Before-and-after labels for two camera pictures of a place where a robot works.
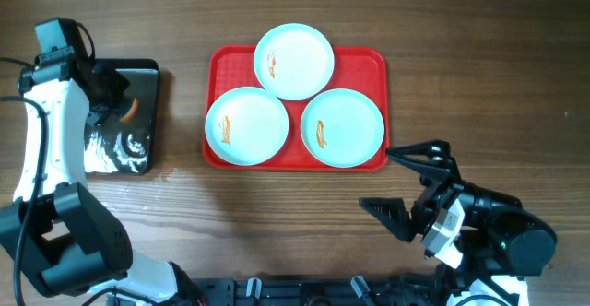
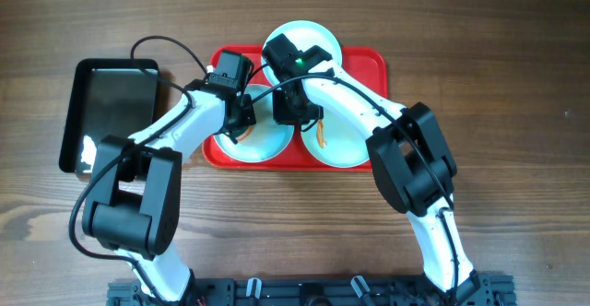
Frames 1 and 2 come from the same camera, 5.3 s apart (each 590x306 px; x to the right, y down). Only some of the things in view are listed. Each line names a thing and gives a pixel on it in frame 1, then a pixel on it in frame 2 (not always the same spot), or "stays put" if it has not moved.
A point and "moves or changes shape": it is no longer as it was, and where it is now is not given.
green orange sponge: (129, 117) -> (247, 134)
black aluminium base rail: (423, 290) stays put
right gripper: (440, 185) -> (283, 117)
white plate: (342, 128) stays put
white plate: (246, 126) stays put
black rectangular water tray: (129, 147) stays put
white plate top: (294, 62) moves or changes shape
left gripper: (102, 90) -> (241, 118)
